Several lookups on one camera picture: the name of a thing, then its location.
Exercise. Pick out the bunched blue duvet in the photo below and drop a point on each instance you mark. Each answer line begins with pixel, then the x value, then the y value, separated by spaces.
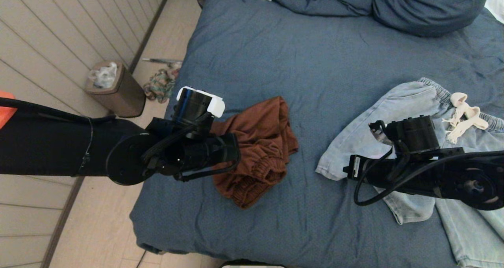
pixel 323 0

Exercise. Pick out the rust brown garment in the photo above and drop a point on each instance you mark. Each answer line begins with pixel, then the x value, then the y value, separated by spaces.
pixel 260 142

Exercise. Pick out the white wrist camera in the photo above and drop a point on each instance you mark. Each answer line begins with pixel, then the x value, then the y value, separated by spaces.
pixel 378 128
pixel 215 104

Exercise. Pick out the colourful crumpled cloth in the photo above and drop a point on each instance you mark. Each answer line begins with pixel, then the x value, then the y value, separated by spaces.
pixel 159 86

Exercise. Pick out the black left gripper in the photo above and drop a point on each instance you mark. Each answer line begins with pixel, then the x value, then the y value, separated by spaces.
pixel 191 106

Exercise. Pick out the blue bed sheet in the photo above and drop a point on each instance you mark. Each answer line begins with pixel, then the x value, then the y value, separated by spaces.
pixel 315 43

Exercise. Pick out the light blue denim shorts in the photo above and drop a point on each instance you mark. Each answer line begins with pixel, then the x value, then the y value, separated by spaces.
pixel 354 142

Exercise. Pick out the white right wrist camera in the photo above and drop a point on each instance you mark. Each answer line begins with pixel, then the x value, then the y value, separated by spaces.
pixel 378 128

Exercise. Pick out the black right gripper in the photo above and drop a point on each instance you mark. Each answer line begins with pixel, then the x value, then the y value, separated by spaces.
pixel 413 134

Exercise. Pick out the grey metal rod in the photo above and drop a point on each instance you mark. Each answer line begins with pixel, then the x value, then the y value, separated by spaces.
pixel 161 60

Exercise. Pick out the brown trash bin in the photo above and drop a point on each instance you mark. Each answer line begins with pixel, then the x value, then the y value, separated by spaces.
pixel 128 98

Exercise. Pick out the blue pillow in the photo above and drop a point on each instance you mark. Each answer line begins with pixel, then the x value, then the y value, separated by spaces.
pixel 429 8

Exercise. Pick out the white pillow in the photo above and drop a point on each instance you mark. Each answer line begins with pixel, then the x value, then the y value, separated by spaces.
pixel 497 2

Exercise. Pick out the white plastic bin bag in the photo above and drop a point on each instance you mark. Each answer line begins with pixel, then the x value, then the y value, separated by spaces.
pixel 105 77

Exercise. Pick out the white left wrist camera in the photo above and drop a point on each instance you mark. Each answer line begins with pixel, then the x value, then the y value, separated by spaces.
pixel 215 104

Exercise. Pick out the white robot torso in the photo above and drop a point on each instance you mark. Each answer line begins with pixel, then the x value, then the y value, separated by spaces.
pixel 252 266

